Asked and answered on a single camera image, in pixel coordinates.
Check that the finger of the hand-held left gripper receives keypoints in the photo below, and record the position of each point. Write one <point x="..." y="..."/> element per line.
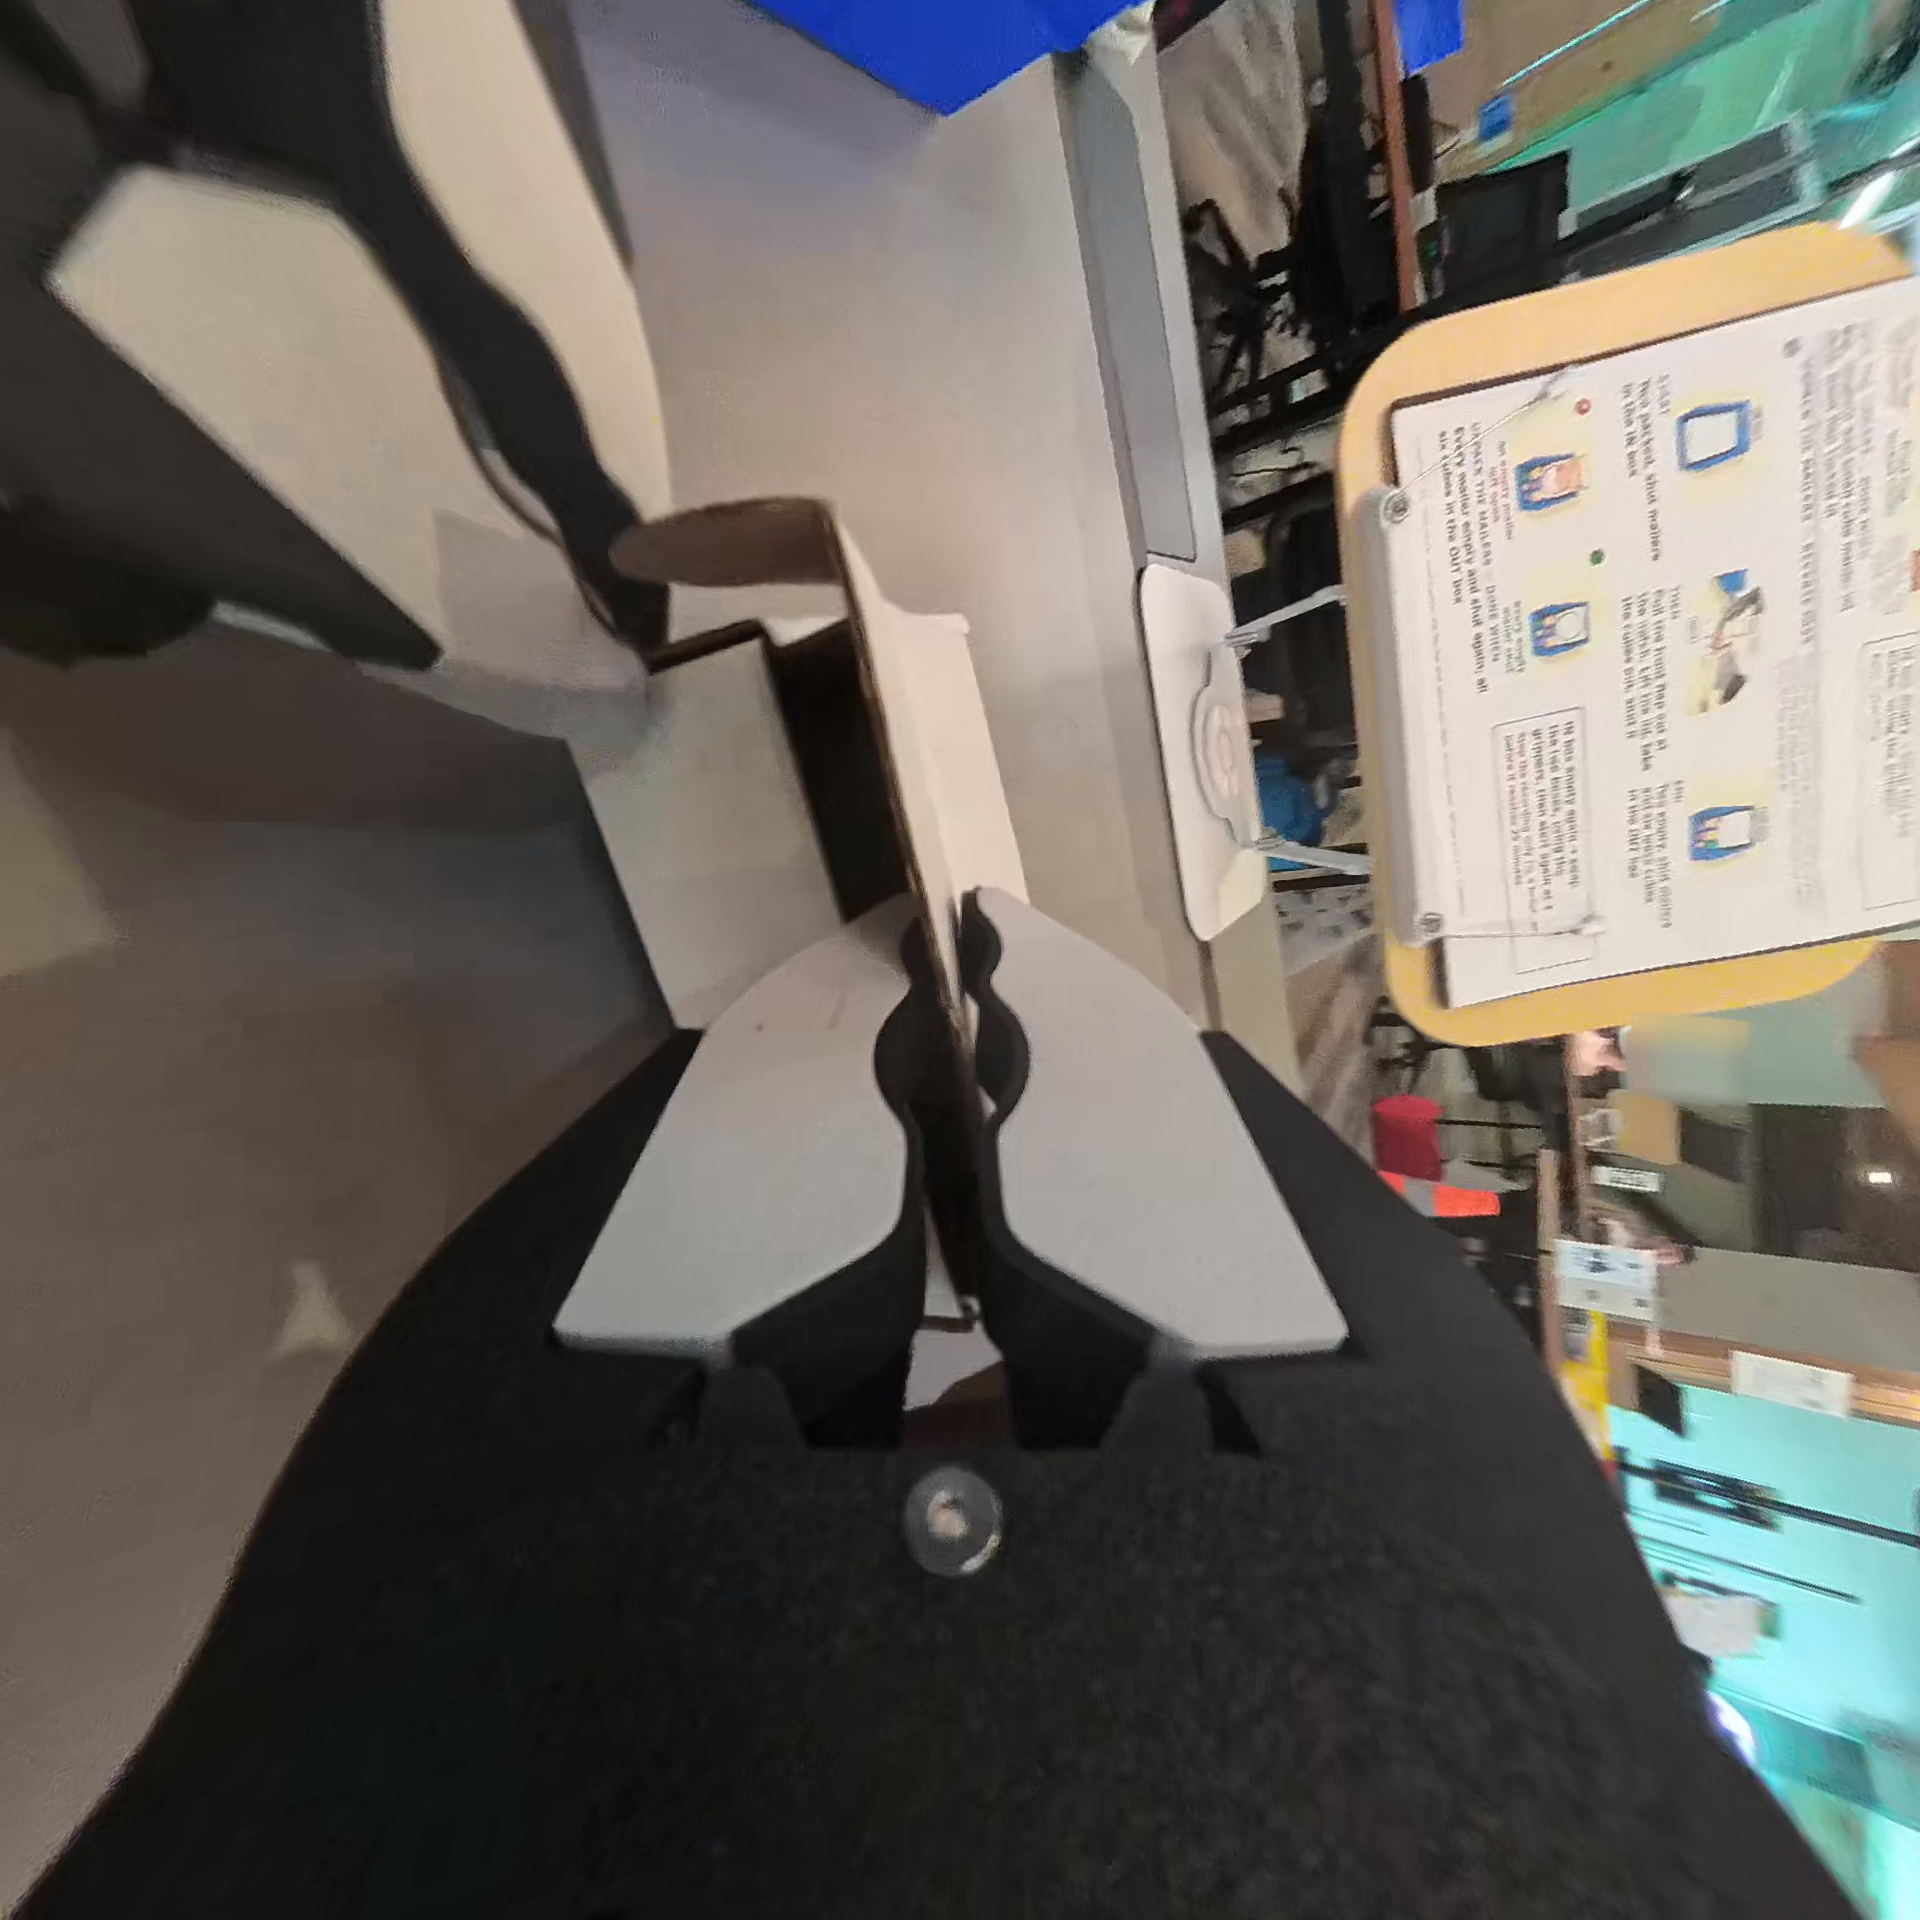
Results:
<point x="541" y="258"/>
<point x="270" y="345"/>

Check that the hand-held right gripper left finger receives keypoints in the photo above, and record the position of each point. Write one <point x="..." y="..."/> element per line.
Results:
<point x="749" y="1168"/>

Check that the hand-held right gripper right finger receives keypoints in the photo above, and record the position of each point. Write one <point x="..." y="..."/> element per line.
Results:
<point x="1153" y="1168"/>

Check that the white cardboard mailer box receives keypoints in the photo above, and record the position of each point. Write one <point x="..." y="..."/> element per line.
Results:
<point x="927" y="705"/>

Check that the red round container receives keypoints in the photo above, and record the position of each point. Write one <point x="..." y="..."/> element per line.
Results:
<point x="1406" y="1134"/>

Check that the wooden display board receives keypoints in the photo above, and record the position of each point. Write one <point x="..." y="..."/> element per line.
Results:
<point x="1382" y="992"/>

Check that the white document stand base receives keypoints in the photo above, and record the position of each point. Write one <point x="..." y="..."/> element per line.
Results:
<point x="1207" y="842"/>

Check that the blue plastic bin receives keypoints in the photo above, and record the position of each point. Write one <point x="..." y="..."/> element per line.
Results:
<point x="927" y="46"/>

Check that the printed instruction sheet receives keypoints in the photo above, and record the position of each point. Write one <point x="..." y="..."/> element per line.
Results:
<point x="1695" y="643"/>

